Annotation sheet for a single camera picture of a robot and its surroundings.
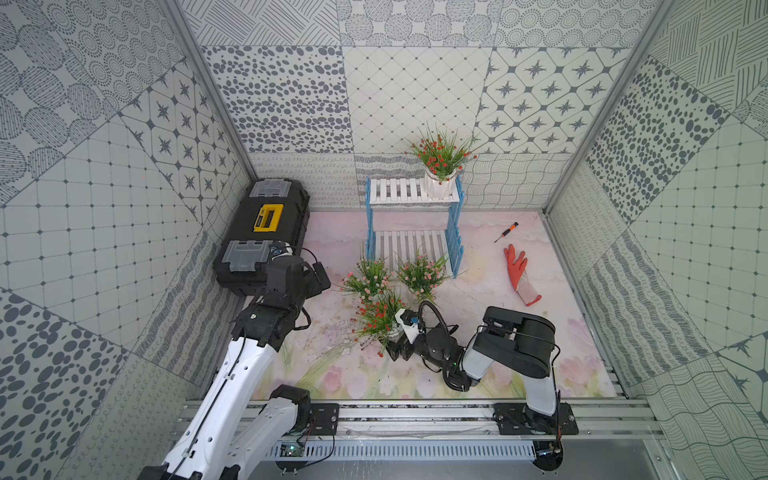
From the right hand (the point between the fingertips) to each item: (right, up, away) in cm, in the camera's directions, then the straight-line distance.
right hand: (390, 326), depth 87 cm
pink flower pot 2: (+9, +15, -1) cm, 18 cm away
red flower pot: (-4, +4, -11) cm, 12 cm away
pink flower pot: (-5, +14, -4) cm, 16 cm away
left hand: (-19, +18, -13) cm, 29 cm away
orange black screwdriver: (+48, +30, +30) cm, 64 cm away
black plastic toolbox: (-39, +36, +11) cm, 54 cm away
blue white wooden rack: (+1, +23, +20) cm, 30 cm away
